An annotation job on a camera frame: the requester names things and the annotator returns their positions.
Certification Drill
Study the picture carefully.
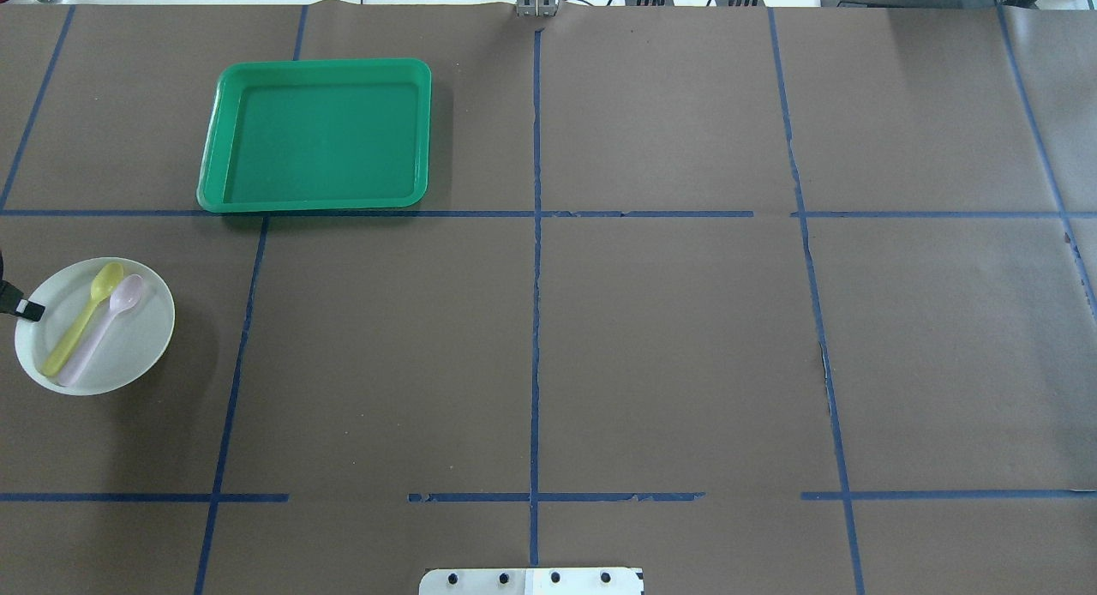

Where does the white round plate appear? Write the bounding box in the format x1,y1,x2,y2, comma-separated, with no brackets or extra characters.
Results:
13,256,176,396

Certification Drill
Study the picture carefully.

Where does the yellow plastic spoon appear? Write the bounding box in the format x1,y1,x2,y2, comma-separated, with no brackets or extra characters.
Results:
39,261,124,377

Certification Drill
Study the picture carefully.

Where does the pink plastic spoon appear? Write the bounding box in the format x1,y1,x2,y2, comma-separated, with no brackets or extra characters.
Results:
55,273,144,388

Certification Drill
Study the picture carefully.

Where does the green plastic tray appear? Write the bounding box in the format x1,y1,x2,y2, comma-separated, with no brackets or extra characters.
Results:
195,58,434,213

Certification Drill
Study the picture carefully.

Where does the brown paper table cover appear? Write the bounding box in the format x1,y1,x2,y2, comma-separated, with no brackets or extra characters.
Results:
3,1,1094,594

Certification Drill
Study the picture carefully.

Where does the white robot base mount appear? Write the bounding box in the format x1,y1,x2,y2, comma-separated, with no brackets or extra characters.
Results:
418,566,645,594

